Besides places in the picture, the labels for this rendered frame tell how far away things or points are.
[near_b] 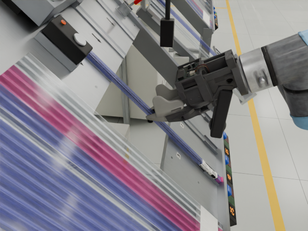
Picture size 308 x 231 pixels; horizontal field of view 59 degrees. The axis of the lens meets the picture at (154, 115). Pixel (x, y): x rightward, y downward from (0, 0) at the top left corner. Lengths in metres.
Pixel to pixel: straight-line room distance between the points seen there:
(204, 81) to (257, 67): 0.09
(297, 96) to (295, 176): 1.35
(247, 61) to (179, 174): 0.27
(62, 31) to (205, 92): 0.27
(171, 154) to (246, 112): 1.71
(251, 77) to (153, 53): 0.42
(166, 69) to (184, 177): 0.39
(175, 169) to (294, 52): 0.31
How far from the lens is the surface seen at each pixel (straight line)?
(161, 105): 0.55
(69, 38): 0.48
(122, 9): 0.80
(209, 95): 0.52
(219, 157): 0.78
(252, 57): 0.51
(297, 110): 0.58
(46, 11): 0.49
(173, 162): 0.59
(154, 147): 1.85
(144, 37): 0.84
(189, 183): 0.61
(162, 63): 0.87
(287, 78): 0.52
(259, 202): 1.66
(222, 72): 0.51
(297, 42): 0.52
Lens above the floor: 1.27
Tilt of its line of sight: 37 degrees down
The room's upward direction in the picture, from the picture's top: straight up
